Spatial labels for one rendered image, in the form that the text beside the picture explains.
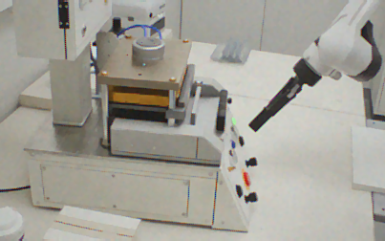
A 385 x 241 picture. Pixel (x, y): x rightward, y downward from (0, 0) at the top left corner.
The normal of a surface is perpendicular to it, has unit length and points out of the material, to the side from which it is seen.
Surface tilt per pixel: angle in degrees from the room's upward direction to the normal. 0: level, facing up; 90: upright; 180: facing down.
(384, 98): 90
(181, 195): 90
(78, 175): 90
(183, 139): 90
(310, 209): 0
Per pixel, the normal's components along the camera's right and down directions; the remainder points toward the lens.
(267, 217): 0.05, -0.88
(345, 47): -0.19, 0.11
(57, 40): -0.10, 0.47
